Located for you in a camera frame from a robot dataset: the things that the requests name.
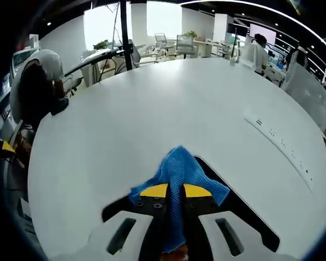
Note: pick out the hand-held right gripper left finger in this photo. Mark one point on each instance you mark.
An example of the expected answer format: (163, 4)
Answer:
(130, 236)

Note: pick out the light mesh office chair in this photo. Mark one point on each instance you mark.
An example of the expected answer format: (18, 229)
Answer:
(160, 43)
(185, 44)

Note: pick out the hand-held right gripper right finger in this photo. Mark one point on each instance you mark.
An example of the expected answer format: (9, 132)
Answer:
(220, 239)

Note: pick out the bright wall screen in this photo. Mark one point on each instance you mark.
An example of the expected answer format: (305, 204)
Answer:
(262, 34)

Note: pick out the bushy potted plant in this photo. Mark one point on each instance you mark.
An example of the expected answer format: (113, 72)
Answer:
(101, 44)

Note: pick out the person's own body white shirt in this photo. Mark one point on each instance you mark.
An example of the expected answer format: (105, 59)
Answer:
(43, 62)

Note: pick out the black pouch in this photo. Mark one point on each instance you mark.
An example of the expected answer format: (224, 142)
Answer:
(59, 107)

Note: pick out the dark edged side desk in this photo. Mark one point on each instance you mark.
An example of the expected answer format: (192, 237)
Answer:
(97, 58)

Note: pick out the small potted plant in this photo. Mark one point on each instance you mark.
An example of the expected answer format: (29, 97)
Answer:
(191, 34)

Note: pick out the blue cleaning cloth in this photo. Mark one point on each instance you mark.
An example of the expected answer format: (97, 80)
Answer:
(179, 174)

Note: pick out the person's right hand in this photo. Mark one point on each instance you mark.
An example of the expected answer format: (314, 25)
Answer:
(176, 254)

